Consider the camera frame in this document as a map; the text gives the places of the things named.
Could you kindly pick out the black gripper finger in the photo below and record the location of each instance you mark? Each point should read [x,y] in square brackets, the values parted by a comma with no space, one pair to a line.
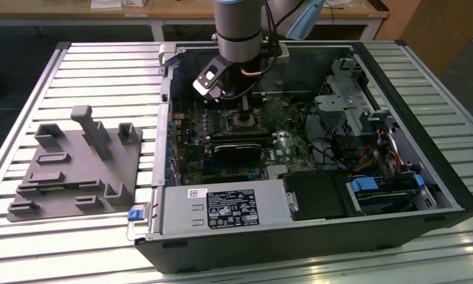
[251,111]
[243,111]

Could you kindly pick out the silver square CPU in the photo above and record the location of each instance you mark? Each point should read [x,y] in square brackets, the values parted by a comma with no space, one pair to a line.
[249,127]

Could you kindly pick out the CPU socket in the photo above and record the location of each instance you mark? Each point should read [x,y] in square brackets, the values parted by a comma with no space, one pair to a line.
[232,118]

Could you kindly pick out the black plastic bay cover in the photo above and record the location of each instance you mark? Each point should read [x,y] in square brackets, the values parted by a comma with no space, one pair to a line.
[319,195]

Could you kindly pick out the black RAM stick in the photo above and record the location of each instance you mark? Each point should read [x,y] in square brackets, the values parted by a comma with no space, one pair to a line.
[240,136]

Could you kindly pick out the black graphics card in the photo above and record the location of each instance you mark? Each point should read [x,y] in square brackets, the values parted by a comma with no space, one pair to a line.
[236,152]

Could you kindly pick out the green motherboard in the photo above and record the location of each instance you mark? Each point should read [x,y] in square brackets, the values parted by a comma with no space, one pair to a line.
[292,148]

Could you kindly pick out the silver chipset heatsink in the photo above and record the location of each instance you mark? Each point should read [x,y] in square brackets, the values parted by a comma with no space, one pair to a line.
[277,171]

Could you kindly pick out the grey case release latch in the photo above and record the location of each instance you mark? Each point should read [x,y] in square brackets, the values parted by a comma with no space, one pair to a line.
[165,54]

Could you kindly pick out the grey metal drive cage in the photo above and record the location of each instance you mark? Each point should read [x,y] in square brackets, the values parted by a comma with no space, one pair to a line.
[339,102]

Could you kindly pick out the blue disk carrier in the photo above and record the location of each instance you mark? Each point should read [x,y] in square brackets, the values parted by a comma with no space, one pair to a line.
[363,185]

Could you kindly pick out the silver power supply unit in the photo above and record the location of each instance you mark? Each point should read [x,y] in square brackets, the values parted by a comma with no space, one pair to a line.
[181,213]

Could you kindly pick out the white box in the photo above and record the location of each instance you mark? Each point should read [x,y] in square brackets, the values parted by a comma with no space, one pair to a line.
[104,5]

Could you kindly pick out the blue case latch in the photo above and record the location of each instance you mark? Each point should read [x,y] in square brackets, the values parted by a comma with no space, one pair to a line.
[136,214]

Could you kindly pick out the grey parts rack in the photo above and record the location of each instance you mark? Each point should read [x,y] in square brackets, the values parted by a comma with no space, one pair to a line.
[83,165]

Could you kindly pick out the black hard disk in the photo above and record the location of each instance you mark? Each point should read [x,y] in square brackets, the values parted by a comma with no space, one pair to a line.
[387,198]

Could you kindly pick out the black open PC case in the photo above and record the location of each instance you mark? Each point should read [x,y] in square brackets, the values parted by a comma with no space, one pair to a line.
[260,248]

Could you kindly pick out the blue carrier tab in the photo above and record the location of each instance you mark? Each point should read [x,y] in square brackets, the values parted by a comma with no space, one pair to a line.
[419,181]

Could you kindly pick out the wooden desk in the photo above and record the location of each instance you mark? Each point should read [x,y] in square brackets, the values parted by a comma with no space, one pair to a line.
[63,14]

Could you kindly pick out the wooden cabinet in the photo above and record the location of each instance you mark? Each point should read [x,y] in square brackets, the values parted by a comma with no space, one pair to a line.
[437,29]

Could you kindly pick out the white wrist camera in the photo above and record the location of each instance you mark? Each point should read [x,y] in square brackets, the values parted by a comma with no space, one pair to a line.
[209,77]

